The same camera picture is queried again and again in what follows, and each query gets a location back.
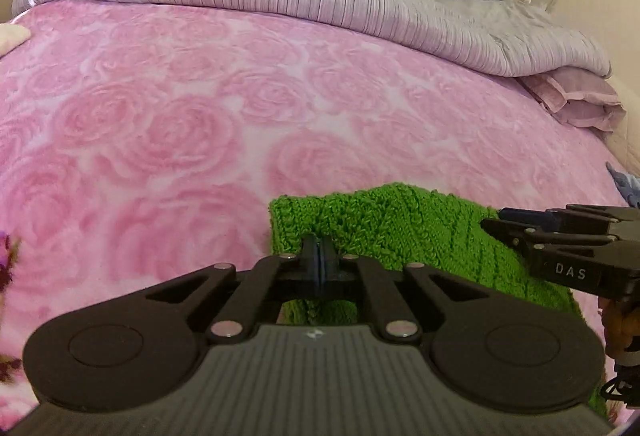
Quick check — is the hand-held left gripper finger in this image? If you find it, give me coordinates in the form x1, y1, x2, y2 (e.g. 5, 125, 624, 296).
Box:
320, 236, 494, 346
145, 235, 321, 346

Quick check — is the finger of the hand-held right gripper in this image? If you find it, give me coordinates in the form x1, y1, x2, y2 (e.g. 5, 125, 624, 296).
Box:
481, 217, 616, 263
497, 203, 640, 235

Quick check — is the green knitted sweater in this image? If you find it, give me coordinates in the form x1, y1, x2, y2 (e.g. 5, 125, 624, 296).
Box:
269, 182, 608, 419

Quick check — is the person's right hand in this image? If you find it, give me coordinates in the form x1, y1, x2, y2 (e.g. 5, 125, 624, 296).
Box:
601, 299, 640, 358

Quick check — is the light blue garment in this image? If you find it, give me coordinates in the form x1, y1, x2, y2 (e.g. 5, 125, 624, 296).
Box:
606, 161, 640, 208

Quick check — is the purple pillow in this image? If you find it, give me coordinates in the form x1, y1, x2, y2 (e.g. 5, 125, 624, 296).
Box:
520, 66, 628, 133

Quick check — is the pink rose print blanket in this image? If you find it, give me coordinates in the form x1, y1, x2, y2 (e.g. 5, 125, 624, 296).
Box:
0, 3, 640, 422

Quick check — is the cream soft cloth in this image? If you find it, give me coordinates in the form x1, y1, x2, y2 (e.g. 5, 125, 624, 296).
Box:
0, 22, 32, 58

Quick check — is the black cable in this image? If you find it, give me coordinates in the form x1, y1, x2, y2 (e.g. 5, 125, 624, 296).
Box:
599, 363, 640, 412

